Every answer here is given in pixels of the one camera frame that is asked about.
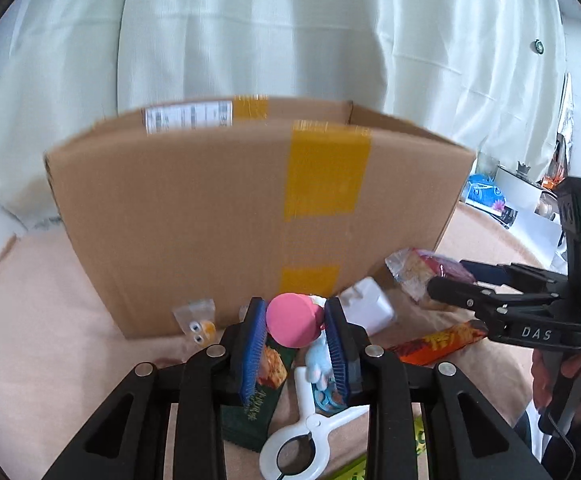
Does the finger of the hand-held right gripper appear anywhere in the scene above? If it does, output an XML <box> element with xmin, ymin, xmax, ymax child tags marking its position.
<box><xmin>427</xmin><ymin>276</ymin><xmax>581</xmax><ymax>348</ymax></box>
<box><xmin>459</xmin><ymin>258</ymin><xmax>571</xmax><ymax>293</ymax></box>

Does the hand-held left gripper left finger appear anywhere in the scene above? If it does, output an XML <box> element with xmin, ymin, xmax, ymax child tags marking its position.
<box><xmin>55</xmin><ymin>296</ymin><xmax>271</xmax><ymax>480</ymax></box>

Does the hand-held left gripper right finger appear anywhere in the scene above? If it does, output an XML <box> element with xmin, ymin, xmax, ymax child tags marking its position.
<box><xmin>323</xmin><ymin>297</ymin><xmax>554</xmax><ymax>480</ymax></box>

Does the clear red snack packet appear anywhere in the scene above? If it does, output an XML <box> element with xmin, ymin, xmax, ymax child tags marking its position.
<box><xmin>385</xmin><ymin>247</ymin><xmax>476</xmax><ymax>311</ymax></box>

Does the blue plush toy pink hat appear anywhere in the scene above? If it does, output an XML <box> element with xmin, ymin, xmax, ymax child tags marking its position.
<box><xmin>265</xmin><ymin>292</ymin><xmax>339</xmax><ymax>391</ymax></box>

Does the orange snack bar packet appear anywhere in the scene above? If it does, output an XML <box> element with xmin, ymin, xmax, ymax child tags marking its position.
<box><xmin>388</xmin><ymin>321</ymin><xmax>490</xmax><ymax>367</ymax></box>

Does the small bag with orange toy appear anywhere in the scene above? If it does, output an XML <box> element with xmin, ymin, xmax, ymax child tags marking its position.
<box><xmin>173</xmin><ymin>299</ymin><xmax>217</xmax><ymax>346</ymax></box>

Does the brown cardboard box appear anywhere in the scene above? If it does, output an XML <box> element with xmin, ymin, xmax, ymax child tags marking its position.
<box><xmin>44</xmin><ymin>96</ymin><xmax>477</xmax><ymax>340</ymax></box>

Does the dark green snack packet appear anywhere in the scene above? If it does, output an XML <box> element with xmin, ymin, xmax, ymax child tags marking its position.
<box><xmin>220</xmin><ymin>332</ymin><xmax>296</xmax><ymax>453</ymax></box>

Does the teal round keyring tag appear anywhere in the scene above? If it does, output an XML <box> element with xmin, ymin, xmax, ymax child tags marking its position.
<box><xmin>313</xmin><ymin>382</ymin><xmax>349</xmax><ymax>413</ymax></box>

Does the white plastic box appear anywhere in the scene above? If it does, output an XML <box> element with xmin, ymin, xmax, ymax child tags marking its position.
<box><xmin>338</xmin><ymin>276</ymin><xmax>396</xmax><ymax>337</ymax></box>

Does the white plastic loop clip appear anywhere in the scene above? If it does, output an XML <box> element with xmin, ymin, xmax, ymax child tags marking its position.
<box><xmin>259</xmin><ymin>366</ymin><xmax>369</xmax><ymax>480</ymax></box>

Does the blue tissue pack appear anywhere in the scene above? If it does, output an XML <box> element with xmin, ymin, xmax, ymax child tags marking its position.
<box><xmin>463</xmin><ymin>174</ymin><xmax>506</xmax><ymax>211</ymax></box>

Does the white box with black crown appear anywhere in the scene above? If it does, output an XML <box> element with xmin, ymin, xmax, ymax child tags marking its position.
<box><xmin>493</xmin><ymin>160</ymin><xmax>556</xmax><ymax>211</ymax></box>

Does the yellow green packet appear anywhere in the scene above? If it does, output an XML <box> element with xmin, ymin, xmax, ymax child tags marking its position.
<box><xmin>328</xmin><ymin>412</ymin><xmax>429</xmax><ymax>480</ymax></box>

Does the peach table cloth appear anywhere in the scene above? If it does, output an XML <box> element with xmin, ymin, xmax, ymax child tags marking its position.
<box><xmin>0</xmin><ymin>200</ymin><xmax>566</xmax><ymax>480</ymax></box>

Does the white curtain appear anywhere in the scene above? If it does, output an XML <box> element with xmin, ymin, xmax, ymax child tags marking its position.
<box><xmin>0</xmin><ymin>0</ymin><xmax>581</xmax><ymax>266</ymax></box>

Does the black cable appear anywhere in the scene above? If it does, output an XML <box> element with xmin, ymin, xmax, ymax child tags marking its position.
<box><xmin>538</xmin><ymin>407</ymin><xmax>579</xmax><ymax>480</ymax></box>

